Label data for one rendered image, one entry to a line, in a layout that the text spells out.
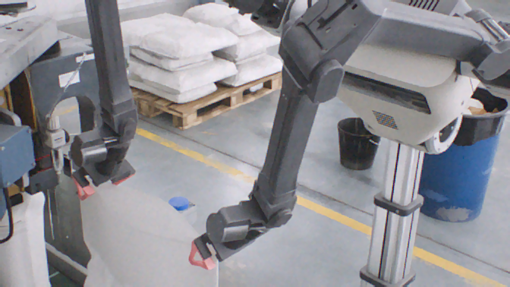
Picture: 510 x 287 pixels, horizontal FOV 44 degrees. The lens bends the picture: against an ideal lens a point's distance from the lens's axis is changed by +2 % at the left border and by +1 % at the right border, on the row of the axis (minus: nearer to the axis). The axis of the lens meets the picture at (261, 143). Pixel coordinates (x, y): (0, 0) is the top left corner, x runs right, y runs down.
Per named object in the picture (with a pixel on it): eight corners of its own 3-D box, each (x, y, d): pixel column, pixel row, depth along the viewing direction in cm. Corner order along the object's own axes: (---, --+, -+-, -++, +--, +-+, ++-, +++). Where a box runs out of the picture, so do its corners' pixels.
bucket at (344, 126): (388, 162, 405) (392, 125, 394) (364, 178, 384) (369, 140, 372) (348, 148, 421) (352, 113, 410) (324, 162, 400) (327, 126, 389)
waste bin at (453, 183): (503, 202, 364) (527, 97, 336) (467, 238, 327) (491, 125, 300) (426, 175, 391) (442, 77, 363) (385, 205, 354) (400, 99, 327)
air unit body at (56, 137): (73, 171, 156) (67, 114, 149) (56, 178, 152) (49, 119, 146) (62, 165, 158) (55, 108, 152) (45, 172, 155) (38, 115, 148)
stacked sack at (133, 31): (203, 37, 481) (203, 18, 475) (134, 54, 436) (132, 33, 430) (167, 26, 507) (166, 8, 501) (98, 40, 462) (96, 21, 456)
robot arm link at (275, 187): (353, 62, 84) (313, 11, 89) (317, 73, 81) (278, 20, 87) (297, 224, 117) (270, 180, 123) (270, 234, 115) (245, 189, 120)
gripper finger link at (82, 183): (64, 192, 151) (73, 168, 144) (89, 181, 156) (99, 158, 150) (80, 212, 149) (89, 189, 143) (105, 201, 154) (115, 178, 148)
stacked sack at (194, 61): (217, 66, 456) (216, 47, 450) (170, 77, 429) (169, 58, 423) (162, 45, 498) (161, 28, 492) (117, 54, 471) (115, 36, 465)
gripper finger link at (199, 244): (174, 252, 128) (197, 236, 122) (198, 238, 133) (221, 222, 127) (190, 281, 127) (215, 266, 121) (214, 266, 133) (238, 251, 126)
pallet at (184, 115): (282, 88, 525) (283, 72, 519) (182, 130, 438) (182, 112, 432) (209, 67, 569) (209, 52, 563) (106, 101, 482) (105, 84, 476)
